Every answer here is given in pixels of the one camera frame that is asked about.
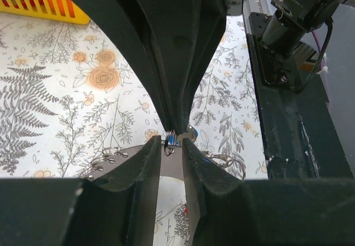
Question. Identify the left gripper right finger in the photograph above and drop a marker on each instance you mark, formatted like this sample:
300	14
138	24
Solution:
223	210

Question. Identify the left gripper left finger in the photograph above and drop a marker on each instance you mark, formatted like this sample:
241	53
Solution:
117	208

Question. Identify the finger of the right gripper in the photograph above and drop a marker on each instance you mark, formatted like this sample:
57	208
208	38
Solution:
176	43
125	25

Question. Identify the large silver keyring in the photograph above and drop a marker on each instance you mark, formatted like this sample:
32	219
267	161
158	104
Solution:
171	165

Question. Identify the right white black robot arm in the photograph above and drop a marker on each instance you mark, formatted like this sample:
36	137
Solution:
292	19

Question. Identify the yellow plastic basket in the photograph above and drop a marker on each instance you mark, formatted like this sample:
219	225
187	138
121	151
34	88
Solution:
56	10

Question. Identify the floral table mat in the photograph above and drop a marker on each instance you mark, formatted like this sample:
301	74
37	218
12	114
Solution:
68	95

